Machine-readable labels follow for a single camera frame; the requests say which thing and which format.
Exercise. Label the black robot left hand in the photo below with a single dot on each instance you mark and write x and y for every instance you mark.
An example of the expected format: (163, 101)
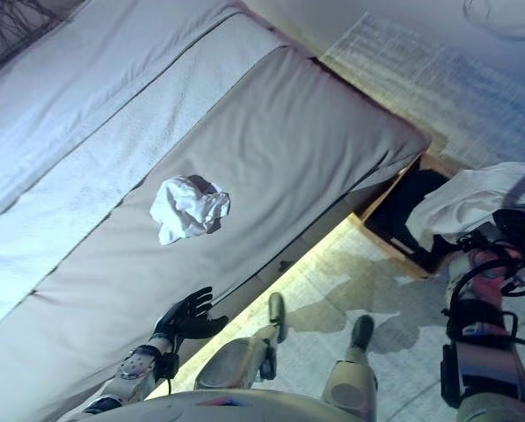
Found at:
(187, 321)

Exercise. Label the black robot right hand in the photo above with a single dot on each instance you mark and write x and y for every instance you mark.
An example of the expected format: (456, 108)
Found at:
(523, 226)

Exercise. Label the cream white satin garment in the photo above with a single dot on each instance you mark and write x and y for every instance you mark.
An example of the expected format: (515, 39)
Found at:
(464, 198)

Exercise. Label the plain white garment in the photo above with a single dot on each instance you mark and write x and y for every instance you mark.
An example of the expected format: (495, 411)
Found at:
(187, 211)

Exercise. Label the black garment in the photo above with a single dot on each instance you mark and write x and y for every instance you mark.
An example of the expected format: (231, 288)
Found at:
(403, 202)

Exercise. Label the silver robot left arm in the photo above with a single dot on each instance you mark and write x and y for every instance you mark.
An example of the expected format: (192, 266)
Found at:
(132, 369)

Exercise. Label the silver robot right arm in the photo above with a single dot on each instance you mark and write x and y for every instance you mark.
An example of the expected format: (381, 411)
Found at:
(486, 351)

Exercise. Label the large bed with grey cover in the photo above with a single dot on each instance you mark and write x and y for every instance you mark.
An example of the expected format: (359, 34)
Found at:
(266, 154)

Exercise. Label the silver robot left leg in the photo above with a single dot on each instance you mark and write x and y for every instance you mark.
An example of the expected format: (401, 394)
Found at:
(235, 356)

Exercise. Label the silver robot leg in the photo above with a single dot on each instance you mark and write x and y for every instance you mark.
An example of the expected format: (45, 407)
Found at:
(235, 356)
(354, 365)

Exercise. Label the grey robot torso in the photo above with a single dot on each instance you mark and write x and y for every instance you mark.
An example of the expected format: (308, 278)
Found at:
(227, 406)

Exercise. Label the grey streaked rug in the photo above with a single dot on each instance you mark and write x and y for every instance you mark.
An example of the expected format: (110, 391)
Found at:
(464, 110)

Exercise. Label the wooden laundry box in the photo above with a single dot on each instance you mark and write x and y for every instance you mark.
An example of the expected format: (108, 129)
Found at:
(385, 246)

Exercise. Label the silver robot right leg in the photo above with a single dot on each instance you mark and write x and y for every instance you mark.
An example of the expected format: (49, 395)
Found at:
(354, 365)

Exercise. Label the small oval floor mat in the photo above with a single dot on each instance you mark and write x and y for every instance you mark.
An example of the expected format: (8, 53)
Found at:
(508, 22)

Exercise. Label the white duvet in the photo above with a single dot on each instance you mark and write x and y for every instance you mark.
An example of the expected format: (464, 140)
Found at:
(112, 88)

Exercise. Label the line patterned pillow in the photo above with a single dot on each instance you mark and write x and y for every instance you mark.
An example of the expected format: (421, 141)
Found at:
(11, 31)

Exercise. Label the beige upholstered bed frame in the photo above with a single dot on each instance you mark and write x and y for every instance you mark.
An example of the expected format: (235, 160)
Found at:
(323, 233)

